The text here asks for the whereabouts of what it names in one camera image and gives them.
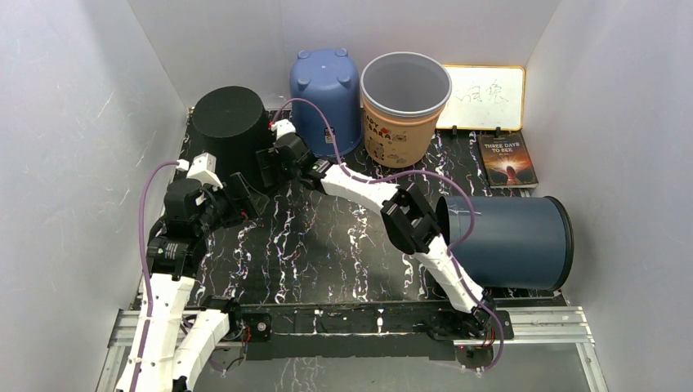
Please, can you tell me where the Three Days To See book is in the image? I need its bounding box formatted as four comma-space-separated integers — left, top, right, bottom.
477, 131, 539, 189

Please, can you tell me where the small whiteboard yellow frame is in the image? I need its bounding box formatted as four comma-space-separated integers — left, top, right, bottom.
436, 65, 525, 131

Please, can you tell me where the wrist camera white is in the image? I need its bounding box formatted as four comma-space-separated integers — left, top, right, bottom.
176, 153, 223, 190
270, 119, 296, 140

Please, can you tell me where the black ribbed plastic bucket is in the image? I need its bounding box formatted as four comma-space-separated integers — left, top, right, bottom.
191, 86, 275, 193

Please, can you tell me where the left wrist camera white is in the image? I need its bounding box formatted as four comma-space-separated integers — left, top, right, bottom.
176, 153, 223, 190

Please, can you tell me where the large dark blue bucket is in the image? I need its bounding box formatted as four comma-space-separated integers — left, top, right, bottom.
436, 196, 575, 291

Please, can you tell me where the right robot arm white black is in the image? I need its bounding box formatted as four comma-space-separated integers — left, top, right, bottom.
256, 132, 505, 342

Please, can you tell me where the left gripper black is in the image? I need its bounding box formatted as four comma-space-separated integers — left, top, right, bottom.
194, 173, 268, 237

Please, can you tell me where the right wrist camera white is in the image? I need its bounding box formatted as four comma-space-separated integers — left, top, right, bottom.
270, 119, 296, 140

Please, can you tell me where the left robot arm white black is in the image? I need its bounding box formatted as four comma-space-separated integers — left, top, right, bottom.
114, 171, 266, 391

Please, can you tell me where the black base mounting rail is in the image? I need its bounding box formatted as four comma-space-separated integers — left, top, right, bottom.
240, 301, 515, 366

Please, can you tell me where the light blue plastic bucket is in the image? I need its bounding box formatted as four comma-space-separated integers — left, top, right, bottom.
289, 48, 363, 157

